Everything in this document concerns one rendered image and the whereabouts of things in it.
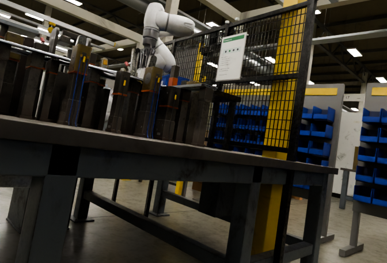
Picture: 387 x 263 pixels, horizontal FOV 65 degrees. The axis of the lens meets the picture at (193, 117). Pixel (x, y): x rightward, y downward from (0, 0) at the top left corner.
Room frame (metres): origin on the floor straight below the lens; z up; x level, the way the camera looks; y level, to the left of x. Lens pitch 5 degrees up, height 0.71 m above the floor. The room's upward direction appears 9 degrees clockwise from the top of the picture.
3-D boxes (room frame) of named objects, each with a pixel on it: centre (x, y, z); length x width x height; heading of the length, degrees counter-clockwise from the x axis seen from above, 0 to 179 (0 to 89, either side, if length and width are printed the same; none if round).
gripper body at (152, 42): (1.69, 0.31, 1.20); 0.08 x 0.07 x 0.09; 38
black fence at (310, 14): (2.27, 0.06, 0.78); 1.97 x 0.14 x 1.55; 38
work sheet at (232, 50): (1.95, -0.18, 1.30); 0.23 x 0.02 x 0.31; 38
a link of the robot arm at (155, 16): (1.69, 0.30, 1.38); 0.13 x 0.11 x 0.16; 100
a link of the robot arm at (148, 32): (1.69, 0.31, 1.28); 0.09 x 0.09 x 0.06
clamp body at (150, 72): (1.48, 0.22, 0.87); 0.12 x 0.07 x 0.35; 38
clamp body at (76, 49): (1.29, 0.52, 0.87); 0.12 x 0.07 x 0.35; 38
